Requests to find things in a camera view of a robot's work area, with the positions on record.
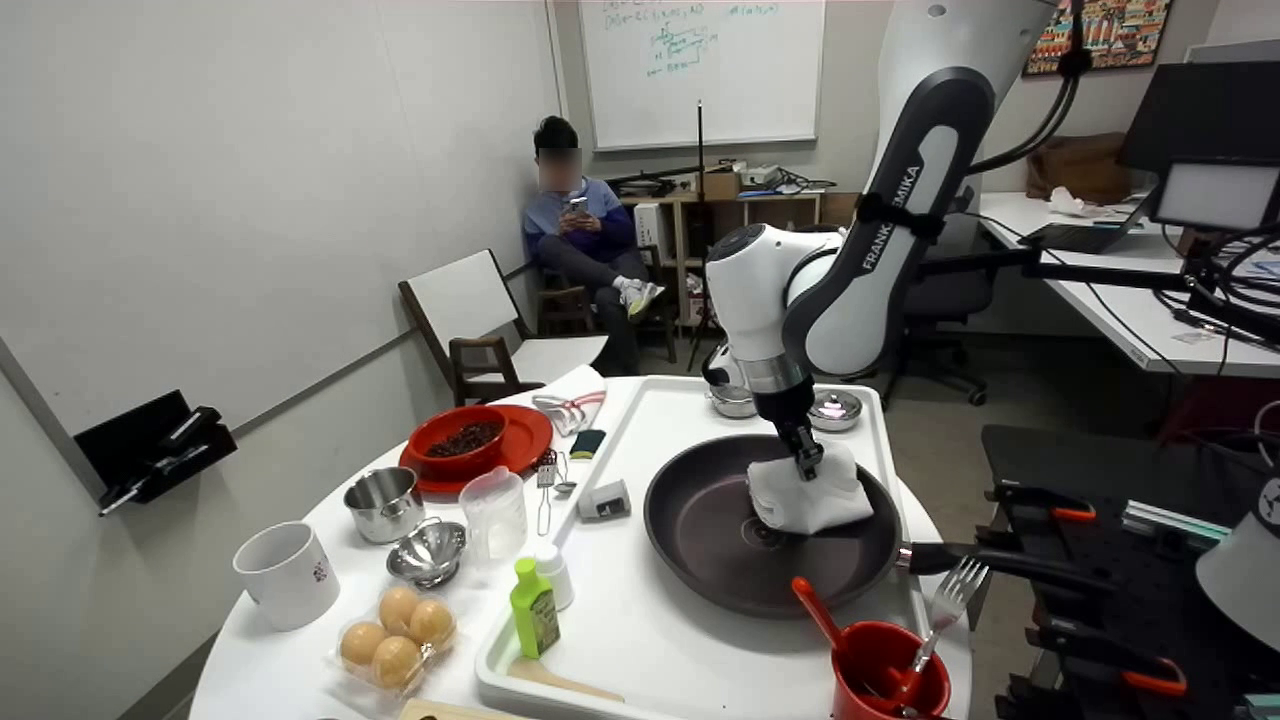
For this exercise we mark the framed wall picture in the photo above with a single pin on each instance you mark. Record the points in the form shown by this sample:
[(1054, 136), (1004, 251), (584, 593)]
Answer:
[(1104, 34)]

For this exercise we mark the black frying pan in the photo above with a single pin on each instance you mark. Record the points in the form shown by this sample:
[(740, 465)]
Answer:
[(723, 533)]

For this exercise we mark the small leaning whiteboard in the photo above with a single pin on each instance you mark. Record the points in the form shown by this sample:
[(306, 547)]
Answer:
[(42, 562)]

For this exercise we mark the red spatula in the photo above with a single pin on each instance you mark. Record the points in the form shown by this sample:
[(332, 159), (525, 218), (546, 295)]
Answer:
[(814, 605)]

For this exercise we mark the small white bottle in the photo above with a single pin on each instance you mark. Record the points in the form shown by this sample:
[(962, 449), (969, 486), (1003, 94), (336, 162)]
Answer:
[(556, 567)]

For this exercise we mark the computer monitor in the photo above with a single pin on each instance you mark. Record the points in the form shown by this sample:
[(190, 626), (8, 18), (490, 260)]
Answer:
[(1201, 135)]

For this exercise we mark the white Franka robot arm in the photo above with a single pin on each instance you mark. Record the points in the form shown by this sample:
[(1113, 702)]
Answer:
[(920, 175)]

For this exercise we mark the large wall whiteboard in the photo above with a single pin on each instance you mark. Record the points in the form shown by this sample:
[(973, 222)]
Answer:
[(695, 67)]

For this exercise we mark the metal fork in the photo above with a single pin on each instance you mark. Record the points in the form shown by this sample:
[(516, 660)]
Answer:
[(948, 593)]

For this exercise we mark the brown bag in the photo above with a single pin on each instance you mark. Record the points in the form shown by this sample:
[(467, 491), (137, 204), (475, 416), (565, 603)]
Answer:
[(1077, 167)]

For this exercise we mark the red striped white towel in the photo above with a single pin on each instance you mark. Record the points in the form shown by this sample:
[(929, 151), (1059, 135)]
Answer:
[(578, 395)]

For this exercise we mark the white desk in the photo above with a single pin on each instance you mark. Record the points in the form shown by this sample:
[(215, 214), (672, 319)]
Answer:
[(1146, 326)]

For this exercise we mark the steel cup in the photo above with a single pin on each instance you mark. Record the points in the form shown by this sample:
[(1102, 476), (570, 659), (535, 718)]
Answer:
[(383, 505)]

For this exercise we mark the clear plastic cup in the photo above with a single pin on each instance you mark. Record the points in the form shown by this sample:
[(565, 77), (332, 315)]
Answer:
[(494, 513)]

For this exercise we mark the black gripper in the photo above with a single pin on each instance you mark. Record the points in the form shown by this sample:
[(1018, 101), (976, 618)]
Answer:
[(794, 422)]

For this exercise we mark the small grey white box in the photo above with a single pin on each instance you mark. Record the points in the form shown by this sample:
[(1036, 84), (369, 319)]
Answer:
[(602, 502)]

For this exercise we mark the laptop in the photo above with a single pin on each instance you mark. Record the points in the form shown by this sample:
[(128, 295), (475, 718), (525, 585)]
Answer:
[(1081, 235)]

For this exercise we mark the brown egg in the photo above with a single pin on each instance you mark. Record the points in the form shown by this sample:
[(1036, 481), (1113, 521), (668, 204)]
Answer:
[(363, 645), (434, 626), (396, 611), (396, 660)]

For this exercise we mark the black swivel chair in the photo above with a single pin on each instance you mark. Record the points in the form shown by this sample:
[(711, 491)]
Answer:
[(955, 286)]

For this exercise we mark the red bowl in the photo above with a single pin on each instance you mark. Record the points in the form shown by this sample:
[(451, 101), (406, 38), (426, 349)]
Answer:
[(453, 446)]

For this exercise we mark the small steel bowl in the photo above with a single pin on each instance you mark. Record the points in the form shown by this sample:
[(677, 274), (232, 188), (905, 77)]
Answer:
[(426, 555)]

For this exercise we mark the clear egg carton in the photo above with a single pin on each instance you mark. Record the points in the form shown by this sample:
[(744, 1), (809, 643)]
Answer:
[(349, 687)]

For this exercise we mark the red plate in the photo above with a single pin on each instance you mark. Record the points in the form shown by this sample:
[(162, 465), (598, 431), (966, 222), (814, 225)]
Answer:
[(525, 441)]

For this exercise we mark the seated person blue sweater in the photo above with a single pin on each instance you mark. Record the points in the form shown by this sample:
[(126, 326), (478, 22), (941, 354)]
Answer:
[(572, 225)]

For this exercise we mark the wooden board with pieces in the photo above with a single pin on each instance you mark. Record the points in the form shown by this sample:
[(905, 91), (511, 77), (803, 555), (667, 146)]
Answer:
[(461, 711)]

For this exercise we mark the steel lidded pan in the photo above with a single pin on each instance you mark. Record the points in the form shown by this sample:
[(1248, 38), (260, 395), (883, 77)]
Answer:
[(839, 411)]

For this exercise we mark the red cup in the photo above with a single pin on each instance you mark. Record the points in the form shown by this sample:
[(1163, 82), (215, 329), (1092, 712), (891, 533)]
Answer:
[(883, 673)]

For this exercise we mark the wooden shelf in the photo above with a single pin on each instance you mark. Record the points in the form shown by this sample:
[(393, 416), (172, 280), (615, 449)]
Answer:
[(695, 225)]

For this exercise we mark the green bottle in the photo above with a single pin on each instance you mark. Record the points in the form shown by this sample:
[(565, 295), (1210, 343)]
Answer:
[(535, 613)]

